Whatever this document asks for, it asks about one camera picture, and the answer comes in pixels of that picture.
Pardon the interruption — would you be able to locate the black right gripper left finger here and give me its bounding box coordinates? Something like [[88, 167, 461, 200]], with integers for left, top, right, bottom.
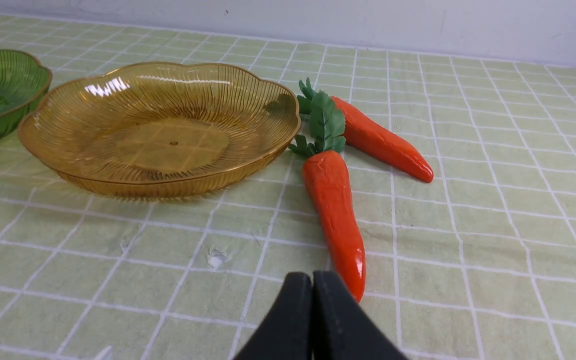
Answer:
[[235, 272, 313, 360]]

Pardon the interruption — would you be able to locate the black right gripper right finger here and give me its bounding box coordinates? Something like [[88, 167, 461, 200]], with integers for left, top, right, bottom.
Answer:
[[313, 271, 407, 360]]

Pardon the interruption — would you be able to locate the orange toy carrot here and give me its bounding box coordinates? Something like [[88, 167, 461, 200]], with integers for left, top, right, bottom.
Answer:
[[289, 79, 434, 183], [288, 89, 367, 303]]

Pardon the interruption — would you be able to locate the green checkered tablecloth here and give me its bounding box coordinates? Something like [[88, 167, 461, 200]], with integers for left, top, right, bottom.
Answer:
[[0, 14, 576, 360]]

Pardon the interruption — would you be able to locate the amber plastic ribbed plate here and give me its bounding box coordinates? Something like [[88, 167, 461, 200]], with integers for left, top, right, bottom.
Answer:
[[17, 61, 301, 200]]

